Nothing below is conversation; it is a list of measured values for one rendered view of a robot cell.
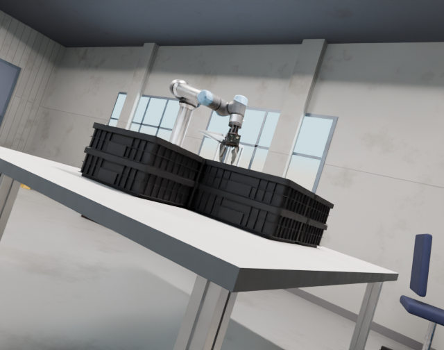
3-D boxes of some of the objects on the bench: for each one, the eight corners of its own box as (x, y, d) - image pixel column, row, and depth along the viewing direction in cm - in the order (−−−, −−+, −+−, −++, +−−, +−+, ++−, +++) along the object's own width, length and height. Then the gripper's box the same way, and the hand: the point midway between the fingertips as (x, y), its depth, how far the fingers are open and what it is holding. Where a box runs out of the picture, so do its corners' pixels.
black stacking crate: (73, 173, 146) (83, 146, 147) (127, 187, 171) (136, 164, 171) (136, 197, 123) (146, 164, 124) (188, 210, 148) (197, 182, 148)
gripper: (225, 119, 178) (216, 159, 174) (248, 125, 179) (239, 164, 176) (223, 123, 186) (214, 162, 183) (244, 129, 188) (236, 167, 184)
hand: (226, 162), depth 182 cm, fingers open, 5 cm apart
